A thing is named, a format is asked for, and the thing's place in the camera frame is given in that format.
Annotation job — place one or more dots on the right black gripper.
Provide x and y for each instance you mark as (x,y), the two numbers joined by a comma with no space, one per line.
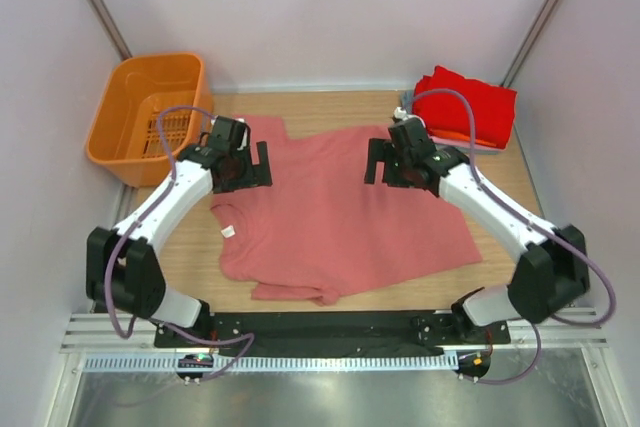
(381,150)

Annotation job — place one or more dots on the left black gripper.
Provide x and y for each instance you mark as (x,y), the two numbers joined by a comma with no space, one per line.
(256,175)

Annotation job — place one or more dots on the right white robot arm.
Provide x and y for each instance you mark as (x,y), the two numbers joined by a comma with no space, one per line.
(550,262)

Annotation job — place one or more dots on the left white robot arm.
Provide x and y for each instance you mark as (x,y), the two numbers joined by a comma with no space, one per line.
(123,271)

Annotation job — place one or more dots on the light pink folded t shirt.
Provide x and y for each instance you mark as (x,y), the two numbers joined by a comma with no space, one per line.
(464,145)

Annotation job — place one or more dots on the grey folded t shirt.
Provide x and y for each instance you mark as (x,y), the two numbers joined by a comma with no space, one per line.
(406,100)

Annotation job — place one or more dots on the orange folded t shirt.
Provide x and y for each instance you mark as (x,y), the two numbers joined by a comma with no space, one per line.
(460,136)

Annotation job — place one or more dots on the red folded t shirt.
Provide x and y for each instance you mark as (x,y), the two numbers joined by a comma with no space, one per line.
(493,107)

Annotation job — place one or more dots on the orange plastic basket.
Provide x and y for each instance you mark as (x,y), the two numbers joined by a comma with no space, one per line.
(141,92)

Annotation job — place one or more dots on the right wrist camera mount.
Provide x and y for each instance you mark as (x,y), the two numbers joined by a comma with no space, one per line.
(400,114)

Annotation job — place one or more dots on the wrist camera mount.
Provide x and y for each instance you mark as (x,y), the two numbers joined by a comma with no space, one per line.
(243,133)
(400,114)

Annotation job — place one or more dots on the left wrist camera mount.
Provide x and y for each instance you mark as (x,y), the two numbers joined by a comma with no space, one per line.
(243,133)

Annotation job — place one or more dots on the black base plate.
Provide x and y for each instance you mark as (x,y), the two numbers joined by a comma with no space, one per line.
(336,334)

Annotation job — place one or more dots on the white slotted cable duct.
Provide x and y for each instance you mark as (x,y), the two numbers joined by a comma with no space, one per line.
(183,362)

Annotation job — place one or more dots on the aluminium frame rail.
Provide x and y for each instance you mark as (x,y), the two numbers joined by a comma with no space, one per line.
(93,333)

